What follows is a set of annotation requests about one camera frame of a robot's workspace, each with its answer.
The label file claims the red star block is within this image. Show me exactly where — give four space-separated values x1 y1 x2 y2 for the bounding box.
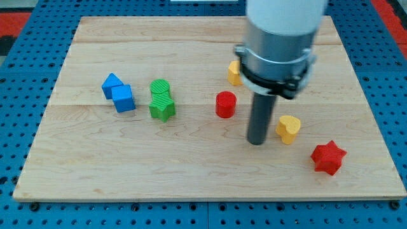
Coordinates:
310 141 347 176

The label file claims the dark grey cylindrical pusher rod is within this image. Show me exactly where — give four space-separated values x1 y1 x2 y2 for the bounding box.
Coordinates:
247 93 277 145

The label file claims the green star block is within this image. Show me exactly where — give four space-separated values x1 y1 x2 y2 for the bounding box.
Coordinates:
149 93 176 123

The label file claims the green cylinder block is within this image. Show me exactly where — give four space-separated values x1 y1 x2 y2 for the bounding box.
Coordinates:
149 79 171 97

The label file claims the yellow heart block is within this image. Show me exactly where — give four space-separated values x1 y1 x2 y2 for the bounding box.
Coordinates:
275 115 301 145

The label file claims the blue cube block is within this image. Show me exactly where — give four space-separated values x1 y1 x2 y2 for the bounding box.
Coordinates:
111 85 136 113

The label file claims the yellow block behind arm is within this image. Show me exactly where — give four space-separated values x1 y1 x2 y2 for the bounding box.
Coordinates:
227 60 243 86

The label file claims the light wooden board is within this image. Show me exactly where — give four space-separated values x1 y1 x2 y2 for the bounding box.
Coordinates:
13 17 406 203

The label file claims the red cylinder block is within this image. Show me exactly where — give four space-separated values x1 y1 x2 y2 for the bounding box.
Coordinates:
215 91 237 118

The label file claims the blue triangle block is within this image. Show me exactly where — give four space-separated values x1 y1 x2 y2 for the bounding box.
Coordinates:
101 73 123 100

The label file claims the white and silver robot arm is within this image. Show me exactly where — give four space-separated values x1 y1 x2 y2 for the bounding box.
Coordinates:
235 0 328 99

